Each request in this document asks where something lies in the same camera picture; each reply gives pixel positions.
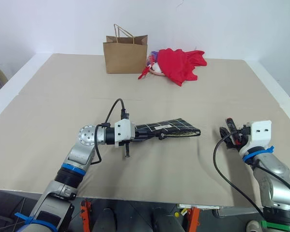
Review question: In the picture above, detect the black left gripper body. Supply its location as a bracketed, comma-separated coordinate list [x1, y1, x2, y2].
[118, 125, 147, 158]

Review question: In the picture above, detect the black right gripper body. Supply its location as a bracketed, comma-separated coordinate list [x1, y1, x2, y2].
[233, 124, 253, 148]

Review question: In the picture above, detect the black grid pouch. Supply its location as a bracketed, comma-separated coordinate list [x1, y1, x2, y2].
[136, 118, 201, 141]

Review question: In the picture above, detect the beige table cover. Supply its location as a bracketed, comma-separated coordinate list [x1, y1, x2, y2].
[0, 53, 290, 208]

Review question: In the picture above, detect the red ribbon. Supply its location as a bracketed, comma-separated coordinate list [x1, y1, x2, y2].
[137, 65, 152, 80]

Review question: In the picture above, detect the round pinkish basket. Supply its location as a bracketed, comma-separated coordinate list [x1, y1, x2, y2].
[148, 65, 168, 77]

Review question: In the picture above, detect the small white item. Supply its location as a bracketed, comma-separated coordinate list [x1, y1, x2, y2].
[149, 57, 162, 72]

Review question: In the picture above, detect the red cloth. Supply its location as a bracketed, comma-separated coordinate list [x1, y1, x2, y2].
[157, 48, 208, 87]

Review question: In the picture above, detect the brown paper bag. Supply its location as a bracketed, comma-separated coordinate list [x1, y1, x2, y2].
[103, 23, 149, 74]

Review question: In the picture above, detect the orange clamp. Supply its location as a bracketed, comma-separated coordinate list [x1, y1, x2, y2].
[79, 198, 92, 232]
[187, 206, 200, 232]

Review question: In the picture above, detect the grey shoe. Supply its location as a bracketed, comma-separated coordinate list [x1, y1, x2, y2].
[245, 219, 265, 232]

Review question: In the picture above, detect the green tape band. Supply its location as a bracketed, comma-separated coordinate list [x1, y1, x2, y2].
[260, 219, 290, 232]

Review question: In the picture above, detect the olive chair back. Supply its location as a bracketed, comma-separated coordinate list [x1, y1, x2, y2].
[0, 65, 9, 84]

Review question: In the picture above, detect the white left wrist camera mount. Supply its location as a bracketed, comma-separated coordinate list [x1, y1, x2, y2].
[114, 118, 136, 148]

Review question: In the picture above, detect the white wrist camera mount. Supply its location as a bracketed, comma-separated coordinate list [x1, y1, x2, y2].
[238, 120, 273, 158]
[114, 118, 136, 148]

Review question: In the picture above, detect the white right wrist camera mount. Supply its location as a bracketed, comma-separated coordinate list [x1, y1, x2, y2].
[238, 120, 273, 158]

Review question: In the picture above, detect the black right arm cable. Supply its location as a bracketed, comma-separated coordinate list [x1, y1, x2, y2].
[213, 132, 265, 217]

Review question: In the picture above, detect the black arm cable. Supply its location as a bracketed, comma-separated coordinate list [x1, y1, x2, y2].
[90, 98, 131, 166]
[213, 132, 265, 217]

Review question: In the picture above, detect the blue cable tie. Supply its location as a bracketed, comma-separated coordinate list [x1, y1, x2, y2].
[243, 145, 274, 165]
[15, 212, 58, 232]

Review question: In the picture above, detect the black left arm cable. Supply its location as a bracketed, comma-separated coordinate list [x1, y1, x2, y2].
[90, 98, 131, 166]

